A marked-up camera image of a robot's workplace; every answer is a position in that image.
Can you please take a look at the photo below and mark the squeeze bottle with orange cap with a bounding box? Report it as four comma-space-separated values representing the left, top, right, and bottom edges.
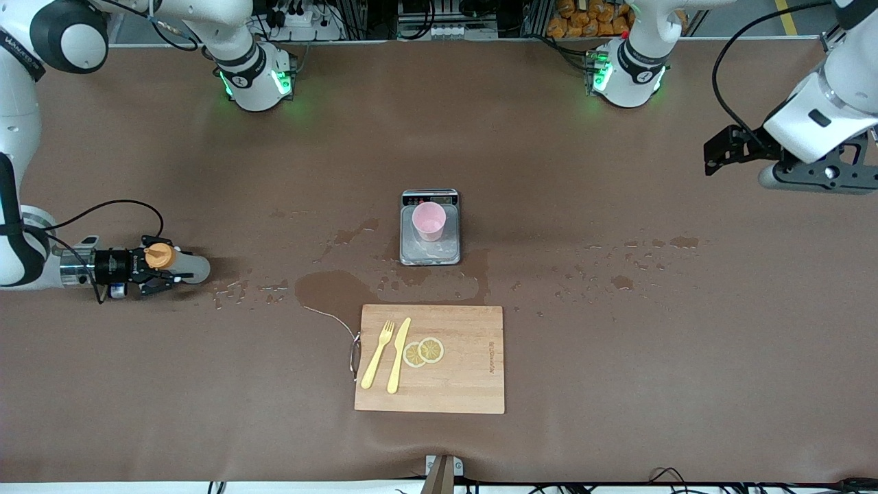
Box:
144, 242, 211, 285

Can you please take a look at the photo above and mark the pink cup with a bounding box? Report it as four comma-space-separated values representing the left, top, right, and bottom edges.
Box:
412, 202, 447, 242

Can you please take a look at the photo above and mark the orange snack bag pile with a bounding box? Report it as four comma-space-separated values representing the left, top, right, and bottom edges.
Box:
547, 0, 635, 39

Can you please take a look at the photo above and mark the yellow plastic fork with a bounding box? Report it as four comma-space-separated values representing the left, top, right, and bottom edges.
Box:
361, 320, 396, 390

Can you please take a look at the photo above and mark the yellow plastic knife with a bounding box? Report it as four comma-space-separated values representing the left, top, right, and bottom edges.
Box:
386, 317, 412, 395

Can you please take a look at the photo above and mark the white power strip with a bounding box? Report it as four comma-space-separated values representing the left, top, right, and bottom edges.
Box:
271, 7, 344, 42

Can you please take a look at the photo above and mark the digital kitchen scale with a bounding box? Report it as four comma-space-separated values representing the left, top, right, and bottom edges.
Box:
399, 189, 461, 267

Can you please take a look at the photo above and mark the wooden cutting board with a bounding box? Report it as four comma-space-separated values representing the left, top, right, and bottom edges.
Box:
350, 304, 506, 415

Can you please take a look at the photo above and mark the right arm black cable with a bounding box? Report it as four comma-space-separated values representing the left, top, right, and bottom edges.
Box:
41, 199, 165, 304

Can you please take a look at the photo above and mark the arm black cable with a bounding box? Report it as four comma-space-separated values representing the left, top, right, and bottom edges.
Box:
711, 0, 835, 136
41, 199, 165, 304

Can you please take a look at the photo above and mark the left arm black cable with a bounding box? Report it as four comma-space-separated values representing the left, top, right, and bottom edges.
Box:
711, 0, 835, 136

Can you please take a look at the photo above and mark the thin grey string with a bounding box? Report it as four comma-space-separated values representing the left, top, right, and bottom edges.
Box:
302, 305, 359, 342

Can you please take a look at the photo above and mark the metal camera stand bracket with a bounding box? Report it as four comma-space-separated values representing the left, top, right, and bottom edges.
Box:
424, 454, 464, 494

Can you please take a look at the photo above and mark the black cable bundle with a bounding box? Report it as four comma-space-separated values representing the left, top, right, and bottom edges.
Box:
648, 468, 878, 494

